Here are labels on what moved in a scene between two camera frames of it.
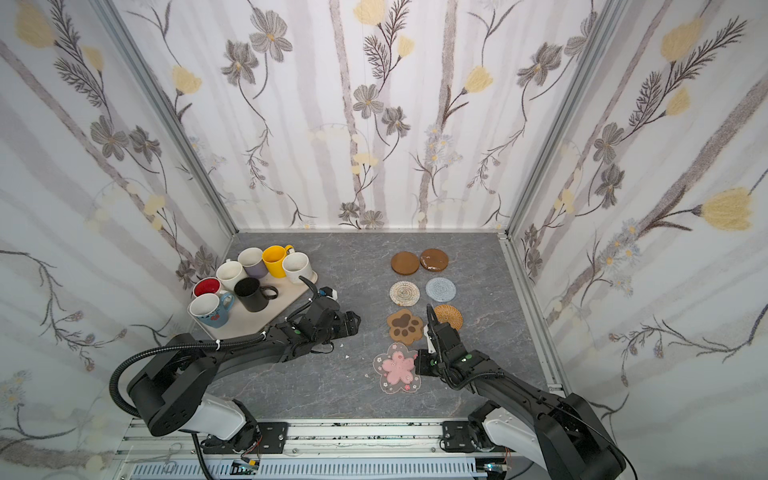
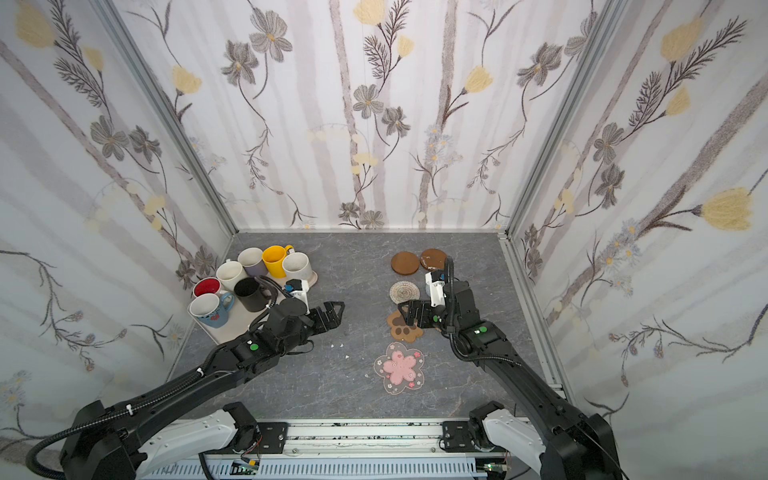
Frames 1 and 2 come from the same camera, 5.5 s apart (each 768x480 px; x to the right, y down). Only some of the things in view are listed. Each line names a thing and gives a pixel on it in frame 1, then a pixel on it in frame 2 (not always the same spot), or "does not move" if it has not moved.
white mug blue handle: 213,311 does not move
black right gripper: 441,333 -> 428,312
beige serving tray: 289,298 does not move
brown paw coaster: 404,327 does not move
